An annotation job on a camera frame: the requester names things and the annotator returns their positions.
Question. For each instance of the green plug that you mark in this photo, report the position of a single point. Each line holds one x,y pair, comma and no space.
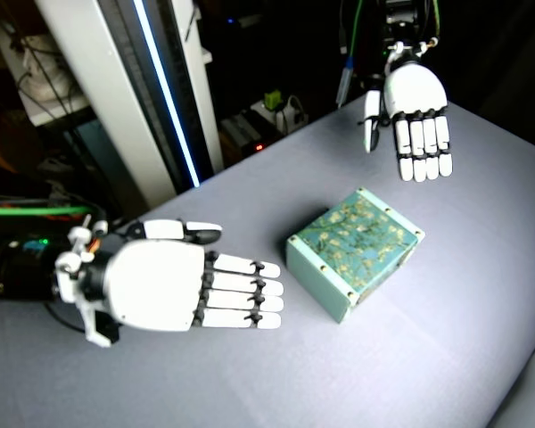
273,99

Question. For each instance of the white column with blue light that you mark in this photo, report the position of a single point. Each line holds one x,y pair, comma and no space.
98,89

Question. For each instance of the black device with red light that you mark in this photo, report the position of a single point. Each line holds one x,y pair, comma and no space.
245,136

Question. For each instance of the white power adapter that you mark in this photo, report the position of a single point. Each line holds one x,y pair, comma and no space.
290,113

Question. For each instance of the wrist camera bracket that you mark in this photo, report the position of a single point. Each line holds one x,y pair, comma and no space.
99,327

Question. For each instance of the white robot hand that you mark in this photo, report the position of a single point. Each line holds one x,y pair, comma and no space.
412,89
160,285

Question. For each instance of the teal floral wooden box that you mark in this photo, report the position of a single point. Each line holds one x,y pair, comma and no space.
352,241

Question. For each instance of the grey table cloth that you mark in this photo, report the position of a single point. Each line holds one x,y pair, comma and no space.
383,356

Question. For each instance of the white cluttered shelf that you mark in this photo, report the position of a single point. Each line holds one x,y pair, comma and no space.
44,84

